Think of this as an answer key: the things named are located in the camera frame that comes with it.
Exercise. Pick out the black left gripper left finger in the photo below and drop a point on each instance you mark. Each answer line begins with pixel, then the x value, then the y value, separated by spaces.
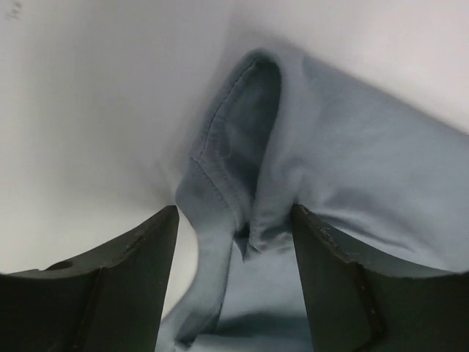
pixel 109 298

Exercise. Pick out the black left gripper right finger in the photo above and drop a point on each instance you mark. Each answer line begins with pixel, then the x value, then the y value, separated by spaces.
pixel 359 298

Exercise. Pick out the grey polo shirt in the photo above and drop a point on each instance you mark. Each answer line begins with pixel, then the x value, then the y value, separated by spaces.
pixel 289 130

